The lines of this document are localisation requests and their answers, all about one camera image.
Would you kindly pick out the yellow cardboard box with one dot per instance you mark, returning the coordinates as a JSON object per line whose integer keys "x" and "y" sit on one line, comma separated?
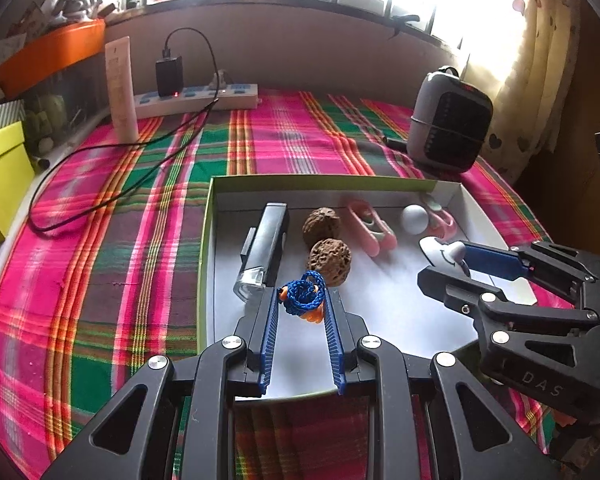
{"x": 2, "y": 185}

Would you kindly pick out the white power strip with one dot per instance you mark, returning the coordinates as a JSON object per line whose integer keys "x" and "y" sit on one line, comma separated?
{"x": 200, "y": 97}

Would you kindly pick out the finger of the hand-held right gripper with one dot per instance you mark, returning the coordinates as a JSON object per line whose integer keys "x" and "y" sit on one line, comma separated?
{"x": 525, "y": 340}
{"x": 490, "y": 260}

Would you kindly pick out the black pen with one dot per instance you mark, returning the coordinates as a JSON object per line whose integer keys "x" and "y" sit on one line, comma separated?
{"x": 395, "y": 142}

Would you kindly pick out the heart print curtain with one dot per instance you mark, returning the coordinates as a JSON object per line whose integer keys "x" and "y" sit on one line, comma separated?
{"x": 545, "y": 60}

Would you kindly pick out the white cardboard box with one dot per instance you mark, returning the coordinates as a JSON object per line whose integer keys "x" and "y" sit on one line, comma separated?
{"x": 390, "y": 310}

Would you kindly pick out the pink hair clip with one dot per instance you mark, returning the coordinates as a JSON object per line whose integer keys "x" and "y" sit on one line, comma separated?
{"x": 367, "y": 227}
{"x": 442, "y": 220}

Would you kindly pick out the grey bike light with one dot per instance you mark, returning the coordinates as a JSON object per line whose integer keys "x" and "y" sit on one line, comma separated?
{"x": 265, "y": 245}

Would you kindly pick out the white ball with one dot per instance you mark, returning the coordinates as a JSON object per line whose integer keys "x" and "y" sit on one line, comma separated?
{"x": 414, "y": 219}

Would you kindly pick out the grey desk heater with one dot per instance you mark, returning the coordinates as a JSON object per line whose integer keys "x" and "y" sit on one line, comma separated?
{"x": 450, "y": 120}

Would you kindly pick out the striped box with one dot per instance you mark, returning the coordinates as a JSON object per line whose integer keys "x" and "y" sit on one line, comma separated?
{"x": 0, "y": 117}

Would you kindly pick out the plaid tablecloth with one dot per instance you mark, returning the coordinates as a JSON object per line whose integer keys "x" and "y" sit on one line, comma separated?
{"x": 105, "y": 285}

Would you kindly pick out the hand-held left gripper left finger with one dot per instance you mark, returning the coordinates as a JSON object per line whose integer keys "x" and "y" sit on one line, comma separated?
{"x": 269, "y": 340}

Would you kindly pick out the white printed round hook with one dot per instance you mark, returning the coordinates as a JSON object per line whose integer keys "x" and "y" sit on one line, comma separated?
{"x": 437, "y": 252}

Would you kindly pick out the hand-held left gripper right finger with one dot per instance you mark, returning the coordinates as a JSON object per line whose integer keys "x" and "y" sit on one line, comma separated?
{"x": 332, "y": 345}

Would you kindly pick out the white cream tube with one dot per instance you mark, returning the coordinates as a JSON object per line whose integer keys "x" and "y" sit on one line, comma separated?
{"x": 121, "y": 90}

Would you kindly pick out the white plug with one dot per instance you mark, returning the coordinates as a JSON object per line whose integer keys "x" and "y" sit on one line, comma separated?
{"x": 220, "y": 80}

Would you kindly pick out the brown walnut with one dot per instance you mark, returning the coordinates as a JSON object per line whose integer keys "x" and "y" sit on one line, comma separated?
{"x": 321, "y": 225}
{"x": 330, "y": 262}

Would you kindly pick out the clear plastic container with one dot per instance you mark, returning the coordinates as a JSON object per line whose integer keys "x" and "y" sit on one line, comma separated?
{"x": 55, "y": 105}

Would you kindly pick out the orange tray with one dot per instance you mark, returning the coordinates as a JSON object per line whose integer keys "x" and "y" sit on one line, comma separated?
{"x": 45, "y": 52}

